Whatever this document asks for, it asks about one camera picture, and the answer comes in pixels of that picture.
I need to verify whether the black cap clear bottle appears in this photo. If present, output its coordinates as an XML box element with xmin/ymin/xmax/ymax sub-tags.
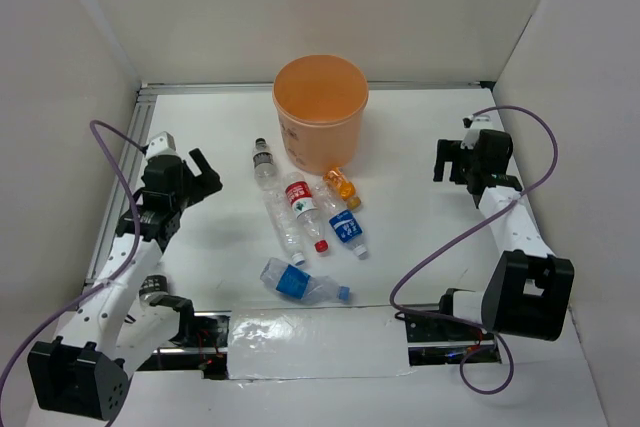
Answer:
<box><xmin>252</xmin><ymin>137</ymin><xmax>280</xmax><ymax>191</ymax></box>

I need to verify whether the clear unlabelled bottle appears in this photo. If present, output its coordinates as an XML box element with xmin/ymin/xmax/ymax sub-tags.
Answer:
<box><xmin>263</xmin><ymin>189</ymin><xmax>306</xmax><ymax>266</ymax></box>

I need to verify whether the small orange bottle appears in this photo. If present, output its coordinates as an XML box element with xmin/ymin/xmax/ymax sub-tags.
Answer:
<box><xmin>323</xmin><ymin>167</ymin><xmax>361</xmax><ymax>211</ymax></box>

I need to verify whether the crushed blue label bottle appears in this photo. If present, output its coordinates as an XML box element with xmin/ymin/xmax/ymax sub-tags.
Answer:
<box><xmin>260</xmin><ymin>258</ymin><xmax>351</xmax><ymax>305</ymax></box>

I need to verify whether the blue label white cap bottle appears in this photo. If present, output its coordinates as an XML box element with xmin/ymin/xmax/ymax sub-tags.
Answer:
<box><xmin>313</xmin><ymin>181</ymin><xmax>368</xmax><ymax>259</ymax></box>

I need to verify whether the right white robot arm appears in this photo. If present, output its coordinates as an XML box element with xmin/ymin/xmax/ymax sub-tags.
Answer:
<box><xmin>424</xmin><ymin>129</ymin><xmax>575</xmax><ymax>341</ymax></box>

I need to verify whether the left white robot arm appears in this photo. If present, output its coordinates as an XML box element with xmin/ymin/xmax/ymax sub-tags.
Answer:
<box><xmin>27</xmin><ymin>149</ymin><xmax>222</xmax><ymax>422</ymax></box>

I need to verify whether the orange plastic bin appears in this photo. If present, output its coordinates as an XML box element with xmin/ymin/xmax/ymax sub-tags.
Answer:
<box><xmin>272</xmin><ymin>55</ymin><xmax>369</xmax><ymax>175</ymax></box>

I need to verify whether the red label clear bottle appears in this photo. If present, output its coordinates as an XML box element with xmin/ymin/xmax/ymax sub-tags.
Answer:
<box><xmin>283</xmin><ymin>171</ymin><xmax>329</xmax><ymax>254</ymax></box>

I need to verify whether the white tape sheet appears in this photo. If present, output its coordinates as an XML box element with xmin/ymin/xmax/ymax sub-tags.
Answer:
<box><xmin>227</xmin><ymin>307</ymin><xmax>411</xmax><ymax>380</ymax></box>

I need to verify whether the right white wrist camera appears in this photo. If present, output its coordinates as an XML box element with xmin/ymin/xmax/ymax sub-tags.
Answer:
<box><xmin>461</xmin><ymin>114</ymin><xmax>493</xmax><ymax>150</ymax></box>

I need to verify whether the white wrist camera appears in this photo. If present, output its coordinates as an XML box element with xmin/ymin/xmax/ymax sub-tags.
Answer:
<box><xmin>145</xmin><ymin>131</ymin><xmax>178</xmax><ymax>161</ymax></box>
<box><xmin>461</xmin><ymin>114</ymin><xmax>493</xmax><ymax>150</ymax></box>

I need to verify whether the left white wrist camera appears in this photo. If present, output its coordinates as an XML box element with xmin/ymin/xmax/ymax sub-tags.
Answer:
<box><xmin>145</xmin><ymin>131</ymin><xmax>178</xmax><ymax>161</ymax></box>

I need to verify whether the aluminium frame rail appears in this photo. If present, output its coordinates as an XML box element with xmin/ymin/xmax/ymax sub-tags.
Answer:
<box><xmin>83</xmin><ymin>80</ymin><xmax>494</xmax><ymax>284</ymax></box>

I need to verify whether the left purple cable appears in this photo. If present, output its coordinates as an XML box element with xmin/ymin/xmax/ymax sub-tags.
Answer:
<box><xmin>0</xmin><ymin>119</ymin><xmax>151</xmax><ymax>427</ymax></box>

